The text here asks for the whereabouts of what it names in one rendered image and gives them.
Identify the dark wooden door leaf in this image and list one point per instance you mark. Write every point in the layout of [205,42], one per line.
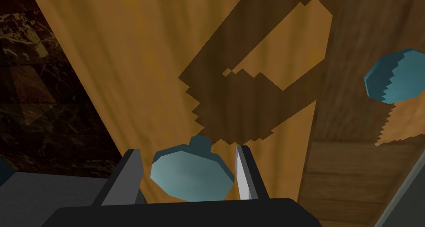
[365,127]

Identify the teal round knob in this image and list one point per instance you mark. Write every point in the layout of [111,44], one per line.
[192,175]
[395,77]

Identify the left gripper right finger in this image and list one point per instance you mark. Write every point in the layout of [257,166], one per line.
[247,175]

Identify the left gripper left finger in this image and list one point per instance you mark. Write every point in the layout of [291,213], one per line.
[123,180]

